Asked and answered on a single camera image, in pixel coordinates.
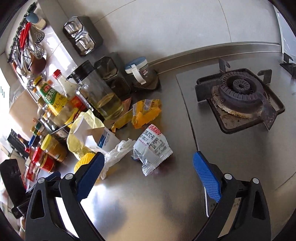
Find yellow foam fruit net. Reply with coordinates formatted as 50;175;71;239
74;153;95;173

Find green label vinegar bottle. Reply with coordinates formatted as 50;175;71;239
33;76;78;125

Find hanging slotted ladle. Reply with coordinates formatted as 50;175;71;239
29;25;45;59

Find black lid glass oil jug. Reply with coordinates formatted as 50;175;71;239
66;60;124;120

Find yellow lid sauce jar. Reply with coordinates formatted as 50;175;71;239
41;134;68;162

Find gas stove burner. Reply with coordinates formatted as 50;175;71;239
195;58;285;134

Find red lid chili jar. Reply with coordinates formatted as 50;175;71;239
32;147;55;173

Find white milk carton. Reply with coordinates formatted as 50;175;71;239
85;126;120;155

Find red cap white bottle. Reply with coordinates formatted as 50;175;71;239
53;69;78;98

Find wall glass spice jars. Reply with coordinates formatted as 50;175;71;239
63;16;103;56

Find crumpled white tissue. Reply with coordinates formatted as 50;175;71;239
99;139;135;180

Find white red snack packet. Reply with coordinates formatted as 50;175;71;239
132;124;173;176

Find blue lid glass jar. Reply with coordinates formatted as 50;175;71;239
125;56;157;87

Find dark glass canister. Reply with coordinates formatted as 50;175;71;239
94;52;132;101

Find orange snack wrapper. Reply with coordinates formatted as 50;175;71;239
111;99;162;133

